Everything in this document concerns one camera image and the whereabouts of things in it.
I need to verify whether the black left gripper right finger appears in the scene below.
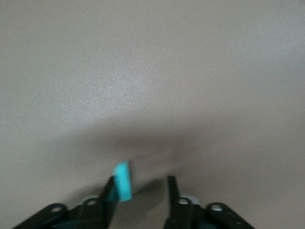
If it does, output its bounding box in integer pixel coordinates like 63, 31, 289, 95
164, 176, 255, 229

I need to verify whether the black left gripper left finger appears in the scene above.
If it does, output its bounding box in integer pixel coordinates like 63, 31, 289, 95
11, 176, 119, 229

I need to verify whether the teal foam letter j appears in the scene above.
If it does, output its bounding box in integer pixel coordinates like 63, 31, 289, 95
112, 161, 133, 202

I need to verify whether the brown table cover sheet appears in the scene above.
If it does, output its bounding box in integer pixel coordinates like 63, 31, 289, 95
0, 0, 305, 229

